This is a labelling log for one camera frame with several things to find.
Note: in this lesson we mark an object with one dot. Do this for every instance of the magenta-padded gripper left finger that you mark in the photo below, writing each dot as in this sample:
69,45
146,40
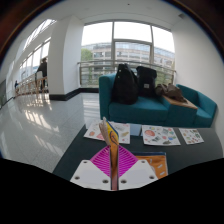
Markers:
91,175

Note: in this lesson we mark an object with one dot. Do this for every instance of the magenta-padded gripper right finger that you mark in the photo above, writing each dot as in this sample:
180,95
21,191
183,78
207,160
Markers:
138,175

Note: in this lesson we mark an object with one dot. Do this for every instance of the orange pink printed towel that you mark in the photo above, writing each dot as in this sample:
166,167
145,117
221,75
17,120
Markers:
114,146

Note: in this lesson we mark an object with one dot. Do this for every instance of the wide sticker sheet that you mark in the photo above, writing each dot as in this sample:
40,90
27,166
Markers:
95,131

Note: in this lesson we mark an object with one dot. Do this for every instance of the medium sticker sheet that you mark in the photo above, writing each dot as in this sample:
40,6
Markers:
160,135

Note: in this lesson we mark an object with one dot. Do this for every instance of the teal sofa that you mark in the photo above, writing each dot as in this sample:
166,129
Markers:
140,111

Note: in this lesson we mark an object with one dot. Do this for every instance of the small sticker sheet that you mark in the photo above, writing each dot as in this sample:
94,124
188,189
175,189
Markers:
191,136

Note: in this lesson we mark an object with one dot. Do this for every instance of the wooden sofa side table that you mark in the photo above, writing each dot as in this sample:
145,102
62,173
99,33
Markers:
181,104

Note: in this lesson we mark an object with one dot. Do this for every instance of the brown jacket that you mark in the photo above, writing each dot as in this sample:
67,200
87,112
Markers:
170,91

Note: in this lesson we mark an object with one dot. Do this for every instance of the large black backpack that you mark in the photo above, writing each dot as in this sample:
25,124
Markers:
125,85

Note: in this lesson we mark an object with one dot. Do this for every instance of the black backpack with white label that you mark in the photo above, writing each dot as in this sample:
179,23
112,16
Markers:
146,81

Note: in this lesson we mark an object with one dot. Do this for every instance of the metal window railing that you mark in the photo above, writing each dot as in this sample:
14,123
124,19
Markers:
90,71

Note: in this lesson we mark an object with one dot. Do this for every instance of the row of wooden chairs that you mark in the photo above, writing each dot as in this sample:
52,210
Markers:
30,87

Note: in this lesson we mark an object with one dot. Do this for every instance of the person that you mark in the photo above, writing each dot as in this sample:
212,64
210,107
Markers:
16,86
42,71

